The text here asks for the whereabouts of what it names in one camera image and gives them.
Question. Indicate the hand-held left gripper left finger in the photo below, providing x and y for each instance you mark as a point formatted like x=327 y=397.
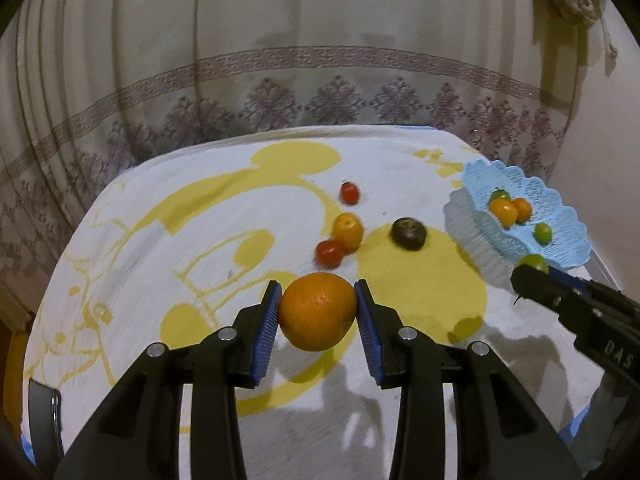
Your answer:
x=265 y=340

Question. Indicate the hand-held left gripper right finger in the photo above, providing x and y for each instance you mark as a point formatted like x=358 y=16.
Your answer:
x=372 y=340

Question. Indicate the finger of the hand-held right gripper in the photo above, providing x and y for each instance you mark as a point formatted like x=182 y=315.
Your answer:
x=550 y=295
x=585 y=287

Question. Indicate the large green tomato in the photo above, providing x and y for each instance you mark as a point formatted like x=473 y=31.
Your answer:
x=534 y=262

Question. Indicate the orange mandarin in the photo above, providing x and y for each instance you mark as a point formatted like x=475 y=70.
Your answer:
x=317 y=310
x=522 y=209

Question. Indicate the light blue plastic basket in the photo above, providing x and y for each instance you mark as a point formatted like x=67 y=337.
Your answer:
x=565 y=220

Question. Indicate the yellow-orange mandarin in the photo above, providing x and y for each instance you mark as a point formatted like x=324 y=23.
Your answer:
x=502 y=212

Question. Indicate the small red tomato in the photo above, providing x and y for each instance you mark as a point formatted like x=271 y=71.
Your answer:
x=330 y=253
x=350 y=193

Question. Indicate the dark wrinkled tomato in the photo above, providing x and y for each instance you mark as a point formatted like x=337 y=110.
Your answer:
x=409 y=234

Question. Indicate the small yellow-orange tomato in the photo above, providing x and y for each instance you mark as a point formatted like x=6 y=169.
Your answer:
x=347 y=230

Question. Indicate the white and yellow blanket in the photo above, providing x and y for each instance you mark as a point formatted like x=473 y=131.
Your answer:
x=150 y=270

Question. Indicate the black smartphone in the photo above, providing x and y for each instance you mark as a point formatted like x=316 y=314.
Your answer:
x=42 y=420

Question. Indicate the beige patterned curtain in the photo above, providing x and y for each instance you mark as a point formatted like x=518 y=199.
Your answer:
x=300 y=20

